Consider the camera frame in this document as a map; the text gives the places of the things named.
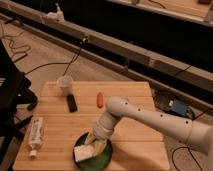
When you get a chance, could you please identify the beige soft gripper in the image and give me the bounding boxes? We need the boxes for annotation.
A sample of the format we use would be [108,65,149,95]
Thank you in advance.
[84,132,107,156]

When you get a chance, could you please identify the white sponge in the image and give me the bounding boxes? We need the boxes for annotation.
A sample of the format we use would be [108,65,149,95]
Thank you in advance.
[74,145,94,162]

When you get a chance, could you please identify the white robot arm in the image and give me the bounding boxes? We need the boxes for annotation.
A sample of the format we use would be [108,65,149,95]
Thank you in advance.
[85,96,213,156]

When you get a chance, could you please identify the green ceramic bowl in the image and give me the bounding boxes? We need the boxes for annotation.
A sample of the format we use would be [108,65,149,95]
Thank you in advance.
[73,133,113,171]

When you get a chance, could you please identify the orange sausage toy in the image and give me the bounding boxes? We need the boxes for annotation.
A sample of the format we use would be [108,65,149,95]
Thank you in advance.
[97,92,104,108]

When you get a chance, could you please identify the black rectangular remote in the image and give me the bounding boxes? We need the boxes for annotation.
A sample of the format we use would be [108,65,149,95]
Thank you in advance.
[67,95,77,112]

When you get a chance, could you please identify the white toothpaste tube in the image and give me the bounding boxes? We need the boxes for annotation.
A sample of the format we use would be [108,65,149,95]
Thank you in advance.
[28,117,44,158]

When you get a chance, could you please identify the blue box on floor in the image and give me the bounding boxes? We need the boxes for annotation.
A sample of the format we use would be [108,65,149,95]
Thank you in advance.
[169,99,188,116]

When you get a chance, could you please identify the black office chair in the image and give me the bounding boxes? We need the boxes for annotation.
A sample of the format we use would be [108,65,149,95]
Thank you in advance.
[0,40,38,164]

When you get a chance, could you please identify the white power strip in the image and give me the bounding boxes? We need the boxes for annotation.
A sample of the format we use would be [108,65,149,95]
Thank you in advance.
[46,4,65,22]

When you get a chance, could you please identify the black cable near robot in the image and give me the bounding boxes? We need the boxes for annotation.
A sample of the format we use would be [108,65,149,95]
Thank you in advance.
[171,108,213,171]

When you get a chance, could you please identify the black cable on floor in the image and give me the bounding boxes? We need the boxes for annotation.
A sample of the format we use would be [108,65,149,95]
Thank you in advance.
[25,36,90,77]

